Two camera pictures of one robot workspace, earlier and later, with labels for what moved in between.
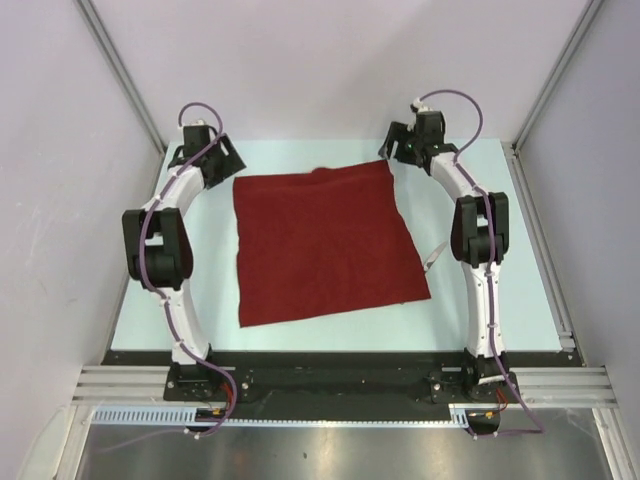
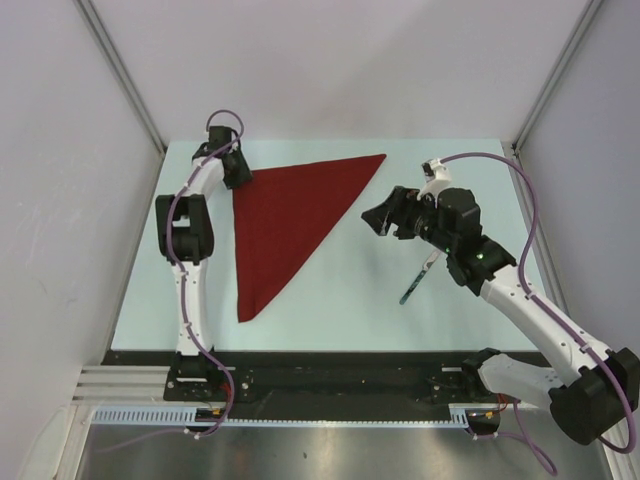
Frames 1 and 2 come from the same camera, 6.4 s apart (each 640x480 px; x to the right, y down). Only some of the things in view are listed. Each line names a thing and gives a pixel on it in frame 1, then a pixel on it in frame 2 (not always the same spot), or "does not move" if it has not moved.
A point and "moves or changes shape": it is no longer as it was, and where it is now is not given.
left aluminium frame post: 123,74 does not move
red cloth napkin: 323,241 moves or changes shape
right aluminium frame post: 590,9 does not move
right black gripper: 397,131 → 379,217
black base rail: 451,377 does not move
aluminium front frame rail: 547,385 does not move
